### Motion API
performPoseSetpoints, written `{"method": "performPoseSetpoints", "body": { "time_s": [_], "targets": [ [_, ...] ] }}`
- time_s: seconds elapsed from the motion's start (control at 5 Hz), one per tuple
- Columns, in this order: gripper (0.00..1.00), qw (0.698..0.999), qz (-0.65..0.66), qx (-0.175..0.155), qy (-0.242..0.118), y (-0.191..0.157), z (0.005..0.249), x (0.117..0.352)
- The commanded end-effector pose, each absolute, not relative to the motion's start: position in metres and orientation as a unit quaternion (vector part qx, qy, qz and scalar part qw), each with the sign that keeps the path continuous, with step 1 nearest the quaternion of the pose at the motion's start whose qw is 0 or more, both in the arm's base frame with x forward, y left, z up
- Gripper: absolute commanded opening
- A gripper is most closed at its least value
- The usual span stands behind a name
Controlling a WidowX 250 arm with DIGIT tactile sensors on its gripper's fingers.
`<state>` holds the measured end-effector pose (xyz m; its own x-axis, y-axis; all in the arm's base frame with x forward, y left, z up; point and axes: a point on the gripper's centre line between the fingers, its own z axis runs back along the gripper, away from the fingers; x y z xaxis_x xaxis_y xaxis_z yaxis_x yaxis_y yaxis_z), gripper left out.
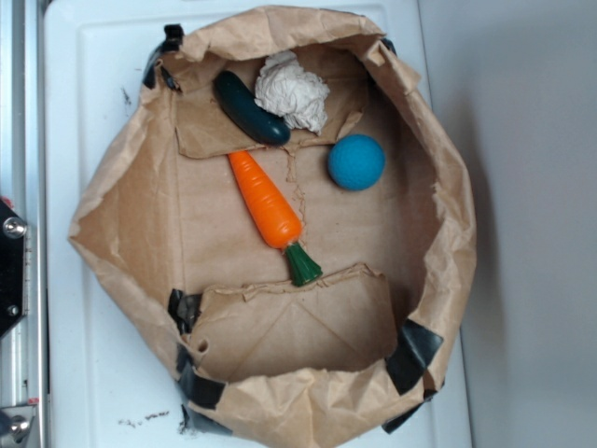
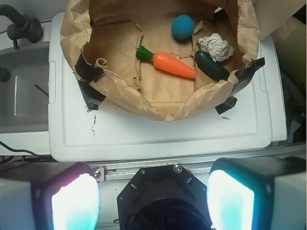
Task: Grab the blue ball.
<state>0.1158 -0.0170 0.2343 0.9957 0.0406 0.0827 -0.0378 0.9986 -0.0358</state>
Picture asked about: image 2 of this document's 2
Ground black octagonal mount plate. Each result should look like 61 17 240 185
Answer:
117 171 212 230

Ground dark green toy cucumber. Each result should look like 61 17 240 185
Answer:
195 50 230 81

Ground blue foam ball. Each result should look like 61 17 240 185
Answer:
171 15 194 40

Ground orange toy carrot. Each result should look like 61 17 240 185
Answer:
136 46 196 80

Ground black faucet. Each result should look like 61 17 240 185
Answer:
0 4 44 49

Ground crumpled white paper ball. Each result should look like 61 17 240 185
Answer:
198 33 235 62

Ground aluminium rail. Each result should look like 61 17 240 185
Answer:
90 142 307 182

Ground white plastic bin lid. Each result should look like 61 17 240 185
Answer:
48 13 279 161

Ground grey sink basin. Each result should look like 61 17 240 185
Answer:
0 42 49 133

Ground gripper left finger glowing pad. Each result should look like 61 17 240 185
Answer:
0 162 100 230

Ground brown paper bag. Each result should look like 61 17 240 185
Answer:
60 0 264 121

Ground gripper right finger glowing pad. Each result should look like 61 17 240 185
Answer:
207 157 307 230

